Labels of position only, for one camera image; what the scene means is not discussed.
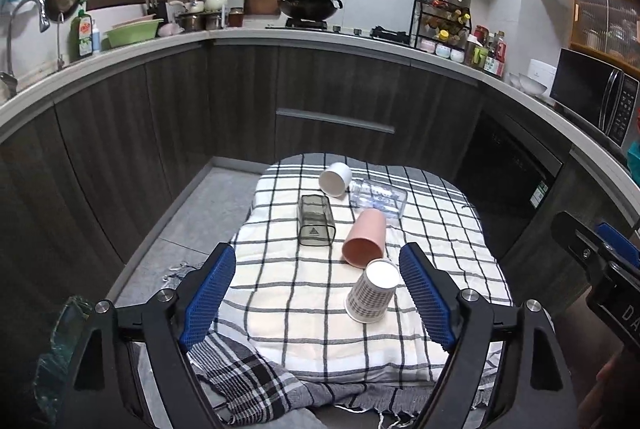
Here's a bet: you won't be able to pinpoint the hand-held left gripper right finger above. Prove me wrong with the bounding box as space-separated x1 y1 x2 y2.
398 241 581 429

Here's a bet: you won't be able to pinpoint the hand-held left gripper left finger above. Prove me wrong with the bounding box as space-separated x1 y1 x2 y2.
57 241 237 429

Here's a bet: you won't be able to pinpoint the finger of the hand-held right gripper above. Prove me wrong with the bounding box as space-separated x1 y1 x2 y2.
550 211 612 284
595 221 640 271

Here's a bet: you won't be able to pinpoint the pink cup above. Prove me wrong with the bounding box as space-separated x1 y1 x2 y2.
341 208 388 269

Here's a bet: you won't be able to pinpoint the checked paper cup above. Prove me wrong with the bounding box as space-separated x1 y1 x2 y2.
344 259 403 324

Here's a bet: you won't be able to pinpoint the clear cup with blue print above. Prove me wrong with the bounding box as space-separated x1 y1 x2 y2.
349 179 408 221

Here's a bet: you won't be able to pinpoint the dark transparent square cup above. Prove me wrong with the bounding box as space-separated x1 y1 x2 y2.
297 194 335 247

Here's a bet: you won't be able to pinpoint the white cup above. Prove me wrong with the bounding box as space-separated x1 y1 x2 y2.
319 162 353 200

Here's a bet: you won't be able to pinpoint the person's right hand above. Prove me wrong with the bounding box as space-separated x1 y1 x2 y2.
575 349 640 429

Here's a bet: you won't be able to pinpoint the dark plaid cloth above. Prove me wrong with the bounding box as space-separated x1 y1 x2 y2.
162 261 323 427

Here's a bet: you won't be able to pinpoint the white black checked cloth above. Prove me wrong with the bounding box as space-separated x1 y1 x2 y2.
212 153 514 384

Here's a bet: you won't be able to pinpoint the built-in black dishwasher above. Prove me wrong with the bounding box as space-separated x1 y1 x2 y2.
454 111 564 221

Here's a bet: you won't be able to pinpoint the grey fringed cloth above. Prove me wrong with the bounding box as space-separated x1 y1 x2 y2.
210 376 501 429

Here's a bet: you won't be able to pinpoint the green plastic bag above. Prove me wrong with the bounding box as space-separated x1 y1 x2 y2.
34 294 97 429

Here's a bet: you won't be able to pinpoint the black microwave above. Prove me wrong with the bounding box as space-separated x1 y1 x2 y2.
549 48 640 148

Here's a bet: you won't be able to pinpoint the white box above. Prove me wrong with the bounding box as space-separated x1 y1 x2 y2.
528 59 559 94

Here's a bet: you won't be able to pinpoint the dark wood base cabinets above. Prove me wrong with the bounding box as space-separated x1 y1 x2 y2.
0 40 640 360

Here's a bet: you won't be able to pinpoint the red label sauce bottle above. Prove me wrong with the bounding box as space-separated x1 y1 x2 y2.
484 31 507 78

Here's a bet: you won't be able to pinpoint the wooden glass door cabinet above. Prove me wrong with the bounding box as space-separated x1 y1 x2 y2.
570 0 640 66

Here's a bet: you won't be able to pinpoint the black spice rack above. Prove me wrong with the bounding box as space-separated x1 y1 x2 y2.
410 0 474 56

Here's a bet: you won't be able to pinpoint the green basin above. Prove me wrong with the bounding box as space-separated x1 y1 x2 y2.
105 19 165 49

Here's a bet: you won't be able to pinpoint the gas stove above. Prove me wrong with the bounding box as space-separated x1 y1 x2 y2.
265 20 417 48

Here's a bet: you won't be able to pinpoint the green dish soap bottle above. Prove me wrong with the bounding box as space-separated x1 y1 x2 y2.
69 9 95 62

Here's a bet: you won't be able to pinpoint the knife block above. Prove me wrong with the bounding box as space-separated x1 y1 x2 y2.
144 0 169 22

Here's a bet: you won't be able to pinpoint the black wok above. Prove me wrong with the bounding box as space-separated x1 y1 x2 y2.
274 0 345 22

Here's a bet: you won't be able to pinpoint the chrome faucet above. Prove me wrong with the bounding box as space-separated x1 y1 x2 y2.
0 0 52 98

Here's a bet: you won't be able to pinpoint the metal drawer handle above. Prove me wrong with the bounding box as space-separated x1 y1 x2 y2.
276 108 396 134

